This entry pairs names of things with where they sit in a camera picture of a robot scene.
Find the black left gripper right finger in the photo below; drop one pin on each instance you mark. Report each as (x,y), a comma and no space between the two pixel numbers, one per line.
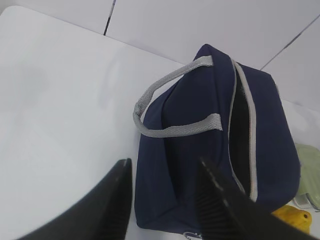
(225,213)

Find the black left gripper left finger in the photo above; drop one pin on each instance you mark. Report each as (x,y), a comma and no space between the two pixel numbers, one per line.
(102,214)

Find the yellow pear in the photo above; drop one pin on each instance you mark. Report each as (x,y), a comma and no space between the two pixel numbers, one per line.
(300,219)

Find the green lid glass container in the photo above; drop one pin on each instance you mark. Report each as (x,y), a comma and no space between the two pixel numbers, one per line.
(308,194)

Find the navy blue lunch bag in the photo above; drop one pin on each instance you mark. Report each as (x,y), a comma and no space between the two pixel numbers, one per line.
(215,109)

